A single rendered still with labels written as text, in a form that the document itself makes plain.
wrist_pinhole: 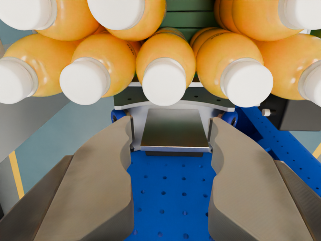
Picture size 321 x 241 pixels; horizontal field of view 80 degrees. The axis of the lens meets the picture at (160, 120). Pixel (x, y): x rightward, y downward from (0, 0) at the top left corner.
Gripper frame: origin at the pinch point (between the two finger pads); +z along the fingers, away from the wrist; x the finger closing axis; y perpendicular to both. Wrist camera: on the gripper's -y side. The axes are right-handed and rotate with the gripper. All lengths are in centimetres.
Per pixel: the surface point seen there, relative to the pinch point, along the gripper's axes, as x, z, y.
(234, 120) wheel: 11.9, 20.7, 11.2
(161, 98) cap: -0.8, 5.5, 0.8
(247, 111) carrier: 43, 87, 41
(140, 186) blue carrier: -4.4, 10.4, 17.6
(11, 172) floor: -146, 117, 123
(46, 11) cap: -10.0, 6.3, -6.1
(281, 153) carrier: 44, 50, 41
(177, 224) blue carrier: 1.3, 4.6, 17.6
